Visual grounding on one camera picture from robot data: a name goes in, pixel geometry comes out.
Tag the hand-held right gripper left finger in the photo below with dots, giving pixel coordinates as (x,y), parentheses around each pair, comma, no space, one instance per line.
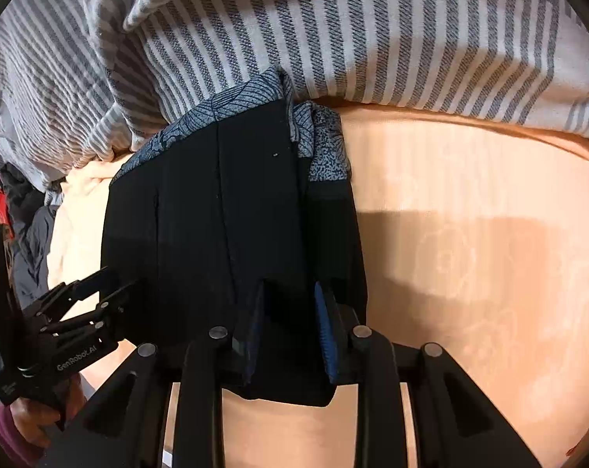
(253,336)

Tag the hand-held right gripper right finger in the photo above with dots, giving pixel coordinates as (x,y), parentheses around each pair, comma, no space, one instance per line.
(326,336)

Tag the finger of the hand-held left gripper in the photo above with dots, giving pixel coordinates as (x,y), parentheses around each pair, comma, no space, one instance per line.
(111,300)
(97,282)

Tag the black and blue patterned pants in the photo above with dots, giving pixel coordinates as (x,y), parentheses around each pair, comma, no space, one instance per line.
(201,229)

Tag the person's left forearm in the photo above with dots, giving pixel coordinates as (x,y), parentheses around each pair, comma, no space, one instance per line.
(2,441)

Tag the person's left hand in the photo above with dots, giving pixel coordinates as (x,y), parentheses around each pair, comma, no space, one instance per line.
(31,419)

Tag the grey garment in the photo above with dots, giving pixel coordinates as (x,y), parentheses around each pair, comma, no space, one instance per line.
(31,243)

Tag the peach bed sheet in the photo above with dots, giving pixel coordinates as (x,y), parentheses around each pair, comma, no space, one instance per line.
(469,278)

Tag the grey white striped duvet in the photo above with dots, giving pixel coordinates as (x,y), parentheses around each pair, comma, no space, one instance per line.
(372,34)

